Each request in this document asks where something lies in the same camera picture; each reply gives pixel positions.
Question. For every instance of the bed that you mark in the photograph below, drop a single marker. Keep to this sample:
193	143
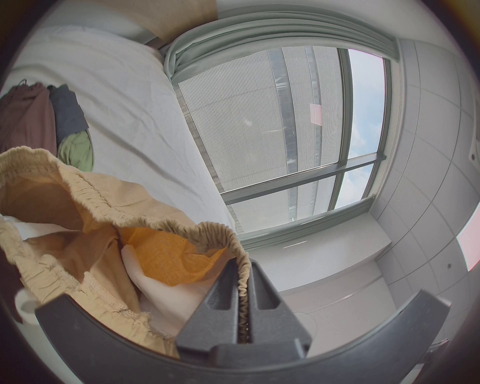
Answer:
131	112

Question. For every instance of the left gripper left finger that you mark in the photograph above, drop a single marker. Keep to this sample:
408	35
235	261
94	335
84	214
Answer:
213	322

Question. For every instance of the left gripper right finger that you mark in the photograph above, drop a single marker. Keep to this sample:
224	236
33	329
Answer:
273	322

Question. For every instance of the window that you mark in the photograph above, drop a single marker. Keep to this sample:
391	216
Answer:
262	131

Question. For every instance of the grey-green curtain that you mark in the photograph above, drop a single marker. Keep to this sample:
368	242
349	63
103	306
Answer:
281	26

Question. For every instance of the green garment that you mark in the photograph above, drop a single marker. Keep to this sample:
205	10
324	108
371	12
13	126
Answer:
77	152

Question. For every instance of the tan shorts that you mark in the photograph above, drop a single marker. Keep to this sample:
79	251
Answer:
93	210

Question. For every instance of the black garment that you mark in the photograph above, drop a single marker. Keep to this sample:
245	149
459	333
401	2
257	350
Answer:
67	112

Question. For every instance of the brown garment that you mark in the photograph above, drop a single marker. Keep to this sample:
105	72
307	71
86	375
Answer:
30	120

